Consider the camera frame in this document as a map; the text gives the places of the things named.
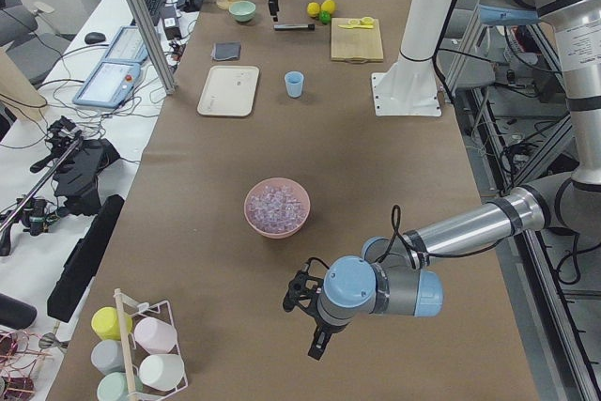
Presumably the pink bowl of ice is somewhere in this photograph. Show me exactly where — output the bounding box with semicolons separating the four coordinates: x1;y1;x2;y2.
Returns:
243;177;311;239

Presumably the grey cup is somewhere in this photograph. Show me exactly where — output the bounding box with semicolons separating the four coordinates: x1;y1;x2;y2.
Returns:
90;340;125;375

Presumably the mint green bowl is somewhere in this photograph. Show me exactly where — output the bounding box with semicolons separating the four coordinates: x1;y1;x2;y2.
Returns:
228;0;256;23

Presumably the cream rabbit tray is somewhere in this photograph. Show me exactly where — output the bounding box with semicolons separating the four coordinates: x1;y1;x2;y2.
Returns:
197;65;260;117

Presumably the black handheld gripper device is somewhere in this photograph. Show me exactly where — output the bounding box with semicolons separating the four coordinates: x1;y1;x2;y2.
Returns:
1;116;120;256

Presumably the pink cup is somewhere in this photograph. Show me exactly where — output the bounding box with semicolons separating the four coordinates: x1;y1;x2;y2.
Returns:
133;317;177;354

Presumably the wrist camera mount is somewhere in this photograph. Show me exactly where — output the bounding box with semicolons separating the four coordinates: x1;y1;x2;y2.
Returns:
282;257;329;317

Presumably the green lime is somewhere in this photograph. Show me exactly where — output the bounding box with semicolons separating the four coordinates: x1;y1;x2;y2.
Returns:
318;11;331;24

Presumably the black computer mouse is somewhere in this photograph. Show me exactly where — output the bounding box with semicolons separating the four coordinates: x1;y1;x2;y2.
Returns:
84;32;106;45

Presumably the yellow cup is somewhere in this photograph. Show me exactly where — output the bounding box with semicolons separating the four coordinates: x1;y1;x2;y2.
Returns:
91;306;121;340

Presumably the teach pendant tablet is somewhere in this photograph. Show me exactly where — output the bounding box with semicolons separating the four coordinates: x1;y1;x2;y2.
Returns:
72;60;141;109
103;25;148;64

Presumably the yellow lemon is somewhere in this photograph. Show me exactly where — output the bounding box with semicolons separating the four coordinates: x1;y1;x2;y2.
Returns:
306;2;321;18
320;0;336;16

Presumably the wooden cutting board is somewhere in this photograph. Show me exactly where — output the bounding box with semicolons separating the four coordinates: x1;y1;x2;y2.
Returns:
331;18;384;63

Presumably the steel muddler black tip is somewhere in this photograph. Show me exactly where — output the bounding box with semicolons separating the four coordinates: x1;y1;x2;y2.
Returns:
273;23;316;31

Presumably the light blue plastic cup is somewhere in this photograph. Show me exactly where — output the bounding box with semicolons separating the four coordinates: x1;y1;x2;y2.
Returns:
284;70;304;99

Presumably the black power adapter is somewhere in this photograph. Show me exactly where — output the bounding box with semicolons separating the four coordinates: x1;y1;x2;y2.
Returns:
161;6;182;39

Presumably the aluminium frame post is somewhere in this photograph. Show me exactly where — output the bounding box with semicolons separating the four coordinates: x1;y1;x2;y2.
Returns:
126;0;176;95

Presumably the white cup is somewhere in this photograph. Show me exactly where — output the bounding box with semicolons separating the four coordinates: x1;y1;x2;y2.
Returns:
138;354;185;392

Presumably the black bar speaker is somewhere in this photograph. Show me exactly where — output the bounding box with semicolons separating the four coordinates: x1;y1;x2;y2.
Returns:
47;194;124;322

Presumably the grey folded cloth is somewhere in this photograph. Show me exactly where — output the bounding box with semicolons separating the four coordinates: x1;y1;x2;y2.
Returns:
211;41;241;61

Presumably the mint green cup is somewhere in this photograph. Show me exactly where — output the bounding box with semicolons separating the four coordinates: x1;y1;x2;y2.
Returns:
96;372;129;401

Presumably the white wire cup rack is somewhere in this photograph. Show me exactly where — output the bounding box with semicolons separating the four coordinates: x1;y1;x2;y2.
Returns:
114;288;188;400

